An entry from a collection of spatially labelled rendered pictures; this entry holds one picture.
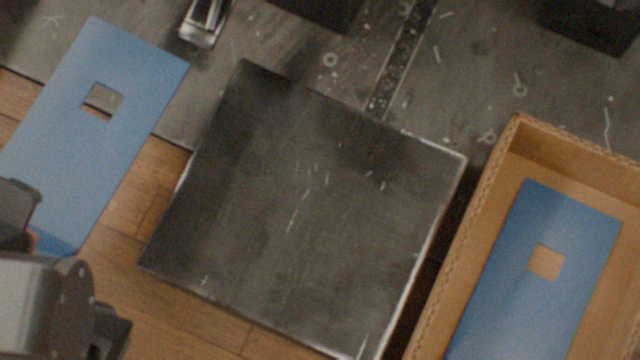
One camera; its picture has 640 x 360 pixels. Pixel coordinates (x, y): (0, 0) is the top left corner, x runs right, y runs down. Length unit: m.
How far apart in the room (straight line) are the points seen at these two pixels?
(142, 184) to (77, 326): 0.31
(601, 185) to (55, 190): 0.36
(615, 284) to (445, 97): 0.17
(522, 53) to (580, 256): 0.15
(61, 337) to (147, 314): 0.30
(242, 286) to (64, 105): 0.16
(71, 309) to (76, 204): 0.22
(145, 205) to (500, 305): 0.25
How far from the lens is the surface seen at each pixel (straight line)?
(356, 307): 0.80
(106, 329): 0.58
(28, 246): 0.65
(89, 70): 0.78
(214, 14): 0.78
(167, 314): 0.82
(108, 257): 0.83
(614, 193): 0.85
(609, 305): 0.84
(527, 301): 0.83
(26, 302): 0.50
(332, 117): 0.83
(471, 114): 0.86
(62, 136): 0.76
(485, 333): 0.82
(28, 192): 0.63
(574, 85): 0.88
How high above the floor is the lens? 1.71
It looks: 75 degrees down
